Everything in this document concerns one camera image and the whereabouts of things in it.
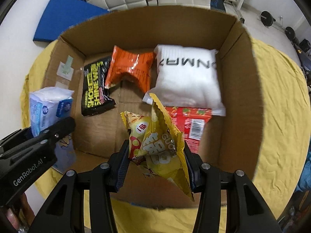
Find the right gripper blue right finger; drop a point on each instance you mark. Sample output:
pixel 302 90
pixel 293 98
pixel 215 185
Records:
pixel 247 211

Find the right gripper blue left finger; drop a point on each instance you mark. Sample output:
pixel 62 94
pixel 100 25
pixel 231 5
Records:
pixel 63 210

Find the light blue tissue pack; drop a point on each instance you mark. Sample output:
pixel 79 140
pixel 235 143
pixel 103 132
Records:
pixel 48 106

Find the black shoe wipes pack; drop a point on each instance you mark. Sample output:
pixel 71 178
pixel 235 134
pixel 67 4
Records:
pixel 95 97

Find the red noodle packet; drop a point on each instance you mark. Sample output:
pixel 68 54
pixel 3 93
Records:
pixel 191 122

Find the yellow snack bag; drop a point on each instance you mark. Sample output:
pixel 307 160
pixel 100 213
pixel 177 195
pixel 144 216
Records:
pixel 157 145

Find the orange snack bag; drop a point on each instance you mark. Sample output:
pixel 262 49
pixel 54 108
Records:
pixel 128 66

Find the white pillow pack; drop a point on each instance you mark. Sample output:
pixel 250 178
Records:
pixel 187 77

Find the blue blanket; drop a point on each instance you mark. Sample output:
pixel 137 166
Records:
pixel 304 183

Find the yellow tablecloth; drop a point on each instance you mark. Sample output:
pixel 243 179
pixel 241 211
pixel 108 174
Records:
pixel 283 151

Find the blue foam mat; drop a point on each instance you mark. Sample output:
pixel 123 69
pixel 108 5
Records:
pixel 59 15

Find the black weight plate on floor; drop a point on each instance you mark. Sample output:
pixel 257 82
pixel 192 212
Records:
pixel 267 18

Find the black blue weight bench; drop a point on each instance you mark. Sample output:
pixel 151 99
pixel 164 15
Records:
pixel 217 5

